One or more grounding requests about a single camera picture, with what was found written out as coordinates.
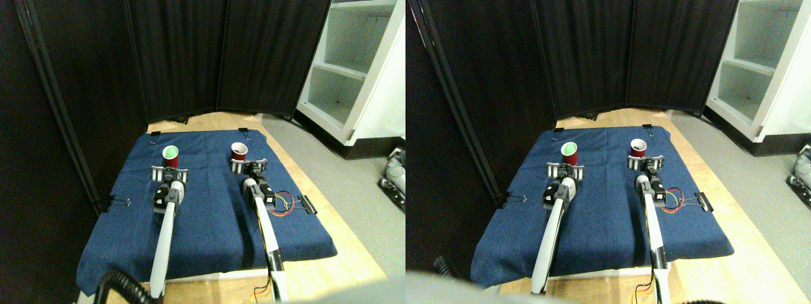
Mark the dark blue cloth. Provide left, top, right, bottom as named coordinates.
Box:
left=76, top=129, right=338, bottom=297
left=470, top=125, right=736, bottom=289

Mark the black curtain stand pole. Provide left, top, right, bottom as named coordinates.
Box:
left=16, top=0, right=112, bottom=216
left=409, top=0, right=511, bottom=210

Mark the grey and black device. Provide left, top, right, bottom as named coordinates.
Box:
left=378, top=149, right=406, bottom=215
left=786, top=144, right=811, bottom=213

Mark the white shelf unit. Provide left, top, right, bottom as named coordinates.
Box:
left=703, top=0, right=811, bottom=159
left=293, top=0, right=406, bottom=161

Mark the black ribbed hose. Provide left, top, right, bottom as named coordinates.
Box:
left=95, top=269, right=151, bottom=304
left=433, top=255, right=454, bottom=279

